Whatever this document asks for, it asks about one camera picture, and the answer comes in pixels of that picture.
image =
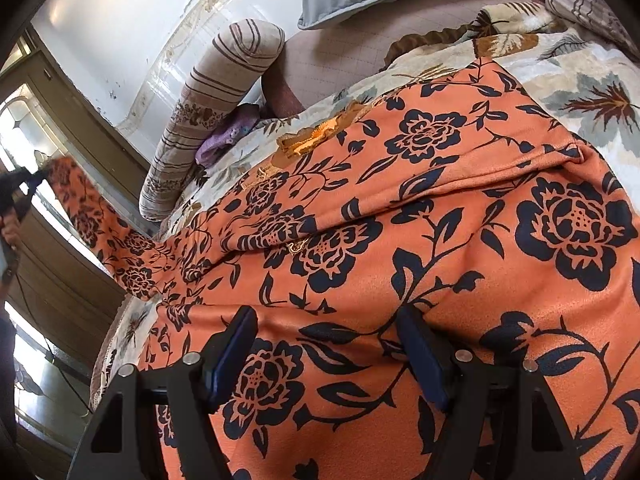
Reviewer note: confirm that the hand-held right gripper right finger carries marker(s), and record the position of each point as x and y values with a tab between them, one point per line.
425	355

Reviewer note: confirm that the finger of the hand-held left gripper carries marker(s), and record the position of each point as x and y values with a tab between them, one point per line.
20	182

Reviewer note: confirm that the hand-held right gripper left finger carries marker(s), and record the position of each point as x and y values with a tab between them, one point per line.
235	355

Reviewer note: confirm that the orange floral garment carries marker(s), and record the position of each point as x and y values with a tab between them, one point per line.
350	270

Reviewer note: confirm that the person's left hand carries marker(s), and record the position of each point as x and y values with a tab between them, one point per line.
9	232

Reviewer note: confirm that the wooden door with glass panels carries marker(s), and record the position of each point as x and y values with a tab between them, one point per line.
75	280

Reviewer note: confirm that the striped bolster pillow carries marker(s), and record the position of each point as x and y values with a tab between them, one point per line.
200	110

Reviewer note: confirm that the purple cloth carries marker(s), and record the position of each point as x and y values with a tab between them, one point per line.
220	140

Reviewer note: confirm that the leaf print blanket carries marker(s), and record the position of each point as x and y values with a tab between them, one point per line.
550	75

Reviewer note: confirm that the pink bed sheet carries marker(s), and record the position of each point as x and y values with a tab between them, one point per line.
350	50

